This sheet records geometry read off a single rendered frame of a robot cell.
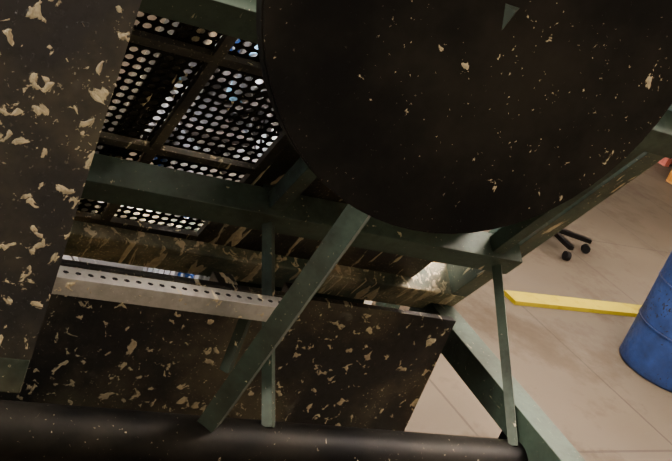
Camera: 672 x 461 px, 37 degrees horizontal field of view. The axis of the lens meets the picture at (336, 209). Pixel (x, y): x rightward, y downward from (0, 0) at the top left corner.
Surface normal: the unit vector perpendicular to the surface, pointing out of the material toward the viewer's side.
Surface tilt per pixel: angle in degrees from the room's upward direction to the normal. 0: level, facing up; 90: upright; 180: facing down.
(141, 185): 33
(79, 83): 90
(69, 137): 90
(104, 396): 90
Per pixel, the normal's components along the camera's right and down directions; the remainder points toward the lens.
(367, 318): 0.36, 0.45
